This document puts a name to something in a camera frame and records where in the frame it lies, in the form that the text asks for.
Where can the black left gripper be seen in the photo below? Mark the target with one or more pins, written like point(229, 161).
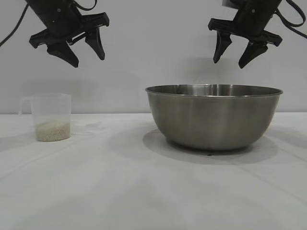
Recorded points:
point(57, 21)

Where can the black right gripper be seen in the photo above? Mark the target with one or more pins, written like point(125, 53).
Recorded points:
point(254, 19)

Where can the clear plastic measuring cup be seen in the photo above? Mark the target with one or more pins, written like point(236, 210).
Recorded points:
point(51, 107)

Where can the stainless steel mixing bowl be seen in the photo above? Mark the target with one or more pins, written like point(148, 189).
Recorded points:
point(213, 119)

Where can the white rice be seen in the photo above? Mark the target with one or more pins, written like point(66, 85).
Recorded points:
point(53, 133)

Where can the white tablecloth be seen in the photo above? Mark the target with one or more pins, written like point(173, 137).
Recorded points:
point(96, 196)

